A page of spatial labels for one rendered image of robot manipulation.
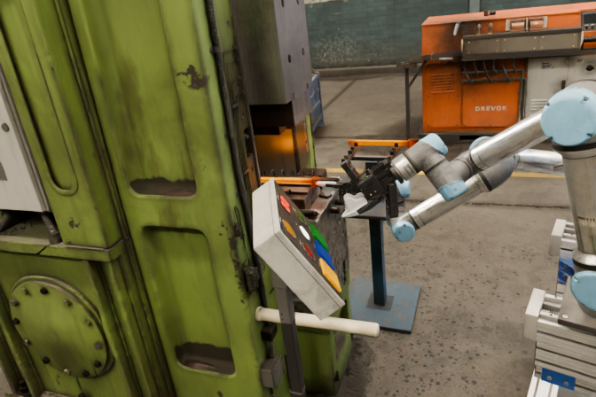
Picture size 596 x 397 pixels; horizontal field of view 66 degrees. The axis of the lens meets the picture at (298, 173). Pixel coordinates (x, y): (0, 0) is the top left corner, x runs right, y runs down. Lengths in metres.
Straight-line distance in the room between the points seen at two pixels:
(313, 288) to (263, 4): 0.89
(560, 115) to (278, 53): 0.85
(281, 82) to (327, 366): 1.25
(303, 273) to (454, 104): 4.20
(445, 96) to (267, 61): 3.75
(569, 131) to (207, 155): 0.98
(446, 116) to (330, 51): 4.72
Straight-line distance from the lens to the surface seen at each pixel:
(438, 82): 5.14
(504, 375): 2.46
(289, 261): 1.13
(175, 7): 1.41
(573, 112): 1.14
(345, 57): 9.47
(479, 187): 1.67
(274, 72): 1.57
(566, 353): 1.60
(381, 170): 1.38
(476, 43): 4.92
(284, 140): 2.08
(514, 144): 1.38
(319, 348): 2.12
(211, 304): 1.86
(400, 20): 9.19
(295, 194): 1.80
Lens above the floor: 1.72
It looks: 22 degrees down
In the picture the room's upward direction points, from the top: 7 degrees counter-clockwise
